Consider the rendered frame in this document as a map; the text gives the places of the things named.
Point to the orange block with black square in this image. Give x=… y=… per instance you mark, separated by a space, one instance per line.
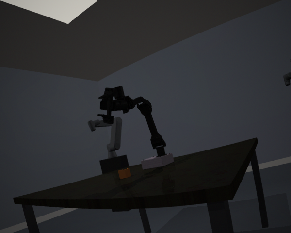
x=124 y=173

